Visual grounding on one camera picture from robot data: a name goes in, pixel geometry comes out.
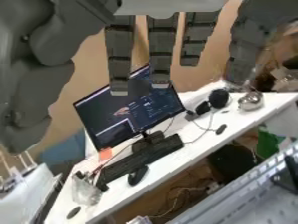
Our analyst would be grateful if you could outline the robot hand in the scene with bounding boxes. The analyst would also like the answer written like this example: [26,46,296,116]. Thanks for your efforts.
[0,0,289,153]

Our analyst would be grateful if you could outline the black computer monitor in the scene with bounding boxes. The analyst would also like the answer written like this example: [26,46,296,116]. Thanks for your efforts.
[71,64,187,152]

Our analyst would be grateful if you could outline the orange sticky note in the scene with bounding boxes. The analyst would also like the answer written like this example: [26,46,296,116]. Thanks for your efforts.
[97,147,113,162]

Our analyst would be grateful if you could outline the black keyboard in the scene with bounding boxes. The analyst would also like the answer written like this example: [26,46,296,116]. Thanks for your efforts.
[94,133,186,193]

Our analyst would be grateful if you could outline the black headphones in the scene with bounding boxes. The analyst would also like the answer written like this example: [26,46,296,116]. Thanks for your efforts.
[194,88,232,116]

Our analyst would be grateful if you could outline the clear plastic bag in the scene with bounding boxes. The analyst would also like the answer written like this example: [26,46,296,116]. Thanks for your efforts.
[70,169,103,206]

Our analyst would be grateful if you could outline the black computer mouse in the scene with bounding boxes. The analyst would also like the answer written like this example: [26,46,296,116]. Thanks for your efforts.
[126,165,150,187]

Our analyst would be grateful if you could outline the small black oval device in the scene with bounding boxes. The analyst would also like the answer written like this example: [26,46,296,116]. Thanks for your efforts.
[214,123,228,136]
[65,206,82,220]

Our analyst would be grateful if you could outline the white desk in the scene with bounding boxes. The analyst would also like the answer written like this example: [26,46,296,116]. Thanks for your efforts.
[42,79,298,224]

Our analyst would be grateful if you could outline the shiny metal bowl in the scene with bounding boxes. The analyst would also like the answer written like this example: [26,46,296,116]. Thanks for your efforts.
[236,91,266,112]

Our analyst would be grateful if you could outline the green object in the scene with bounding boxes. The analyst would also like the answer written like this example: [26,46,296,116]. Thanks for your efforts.
[255,127,285,160]

